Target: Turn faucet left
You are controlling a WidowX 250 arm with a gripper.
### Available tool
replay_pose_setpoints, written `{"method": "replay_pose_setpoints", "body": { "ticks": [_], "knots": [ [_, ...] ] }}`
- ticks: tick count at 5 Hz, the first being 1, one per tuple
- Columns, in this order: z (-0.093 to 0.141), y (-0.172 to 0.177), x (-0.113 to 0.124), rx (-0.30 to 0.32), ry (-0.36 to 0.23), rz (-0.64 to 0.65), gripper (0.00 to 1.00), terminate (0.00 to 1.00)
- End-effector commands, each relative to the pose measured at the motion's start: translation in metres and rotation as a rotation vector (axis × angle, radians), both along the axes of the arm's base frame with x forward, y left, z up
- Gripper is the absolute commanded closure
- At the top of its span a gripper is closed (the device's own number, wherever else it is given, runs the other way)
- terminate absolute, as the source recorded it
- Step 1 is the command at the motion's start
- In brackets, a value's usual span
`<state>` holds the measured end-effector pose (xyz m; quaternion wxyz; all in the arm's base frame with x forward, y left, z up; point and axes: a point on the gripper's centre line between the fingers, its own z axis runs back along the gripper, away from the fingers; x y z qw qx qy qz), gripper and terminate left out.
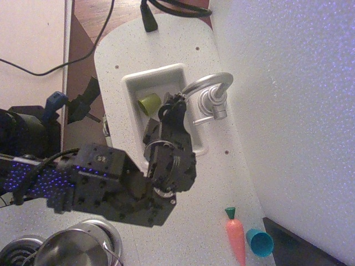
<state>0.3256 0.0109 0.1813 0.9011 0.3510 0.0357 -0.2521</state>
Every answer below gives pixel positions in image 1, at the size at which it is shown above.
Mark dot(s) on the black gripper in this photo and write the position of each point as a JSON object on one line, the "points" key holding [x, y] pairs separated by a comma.
{"points": [[168, 147]]}

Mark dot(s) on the black clamp bracket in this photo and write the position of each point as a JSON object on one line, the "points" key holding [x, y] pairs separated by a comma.
{"points": [[79, 108]]}

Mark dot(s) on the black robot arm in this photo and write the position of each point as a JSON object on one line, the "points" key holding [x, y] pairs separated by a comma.
{"points": [[105, 181]]}

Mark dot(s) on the stainless steel pot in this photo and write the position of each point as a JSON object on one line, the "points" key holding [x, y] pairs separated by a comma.
{"points": [[90, 242]]}

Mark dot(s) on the orange toy carrot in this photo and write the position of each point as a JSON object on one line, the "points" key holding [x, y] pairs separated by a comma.
{"points": [[235, 233]]}

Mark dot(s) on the silver curved faucet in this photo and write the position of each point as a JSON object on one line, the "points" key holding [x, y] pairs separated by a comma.
{"points": [[213, 96]]}

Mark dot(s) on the white toy sink counter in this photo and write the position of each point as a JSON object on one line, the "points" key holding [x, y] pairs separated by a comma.
{"points": [[131, 64]]}

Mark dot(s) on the olive green cup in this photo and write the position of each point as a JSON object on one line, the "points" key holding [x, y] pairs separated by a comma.
{"points": [[150, 104]]}

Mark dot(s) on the blue clamp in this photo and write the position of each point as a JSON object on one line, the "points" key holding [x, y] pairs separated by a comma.
{"points": [[53, 103]]}

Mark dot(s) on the teal plastic cup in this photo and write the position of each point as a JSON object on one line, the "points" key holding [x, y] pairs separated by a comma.
{"points": [[260, 242]]}

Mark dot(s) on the round stove burner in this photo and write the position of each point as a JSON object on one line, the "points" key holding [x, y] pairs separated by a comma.
{"points": [[21, 251]]}

